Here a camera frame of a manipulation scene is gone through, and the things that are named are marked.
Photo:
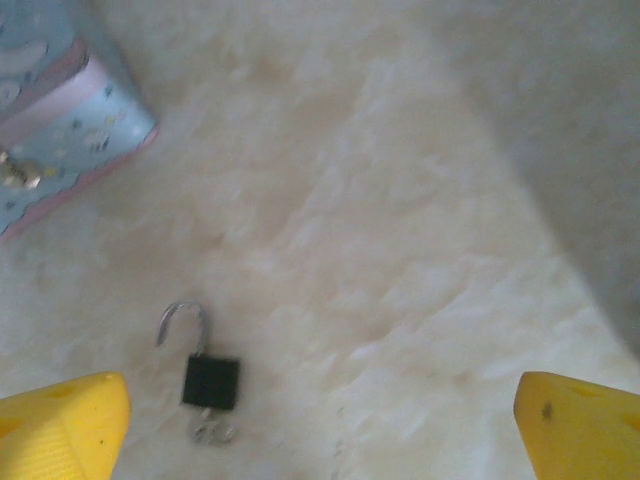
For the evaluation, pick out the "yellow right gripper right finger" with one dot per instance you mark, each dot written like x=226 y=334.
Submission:
x=585 y=430

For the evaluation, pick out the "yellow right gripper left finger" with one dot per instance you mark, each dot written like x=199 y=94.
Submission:
x=55 y=430

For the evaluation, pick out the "small silver key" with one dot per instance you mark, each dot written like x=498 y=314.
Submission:
x=212 y=431

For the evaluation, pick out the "small black padlock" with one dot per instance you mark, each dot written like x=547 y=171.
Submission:
x=211 y=382

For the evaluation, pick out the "pastel cartoon print box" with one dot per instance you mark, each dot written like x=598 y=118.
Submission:
x=65 y=115

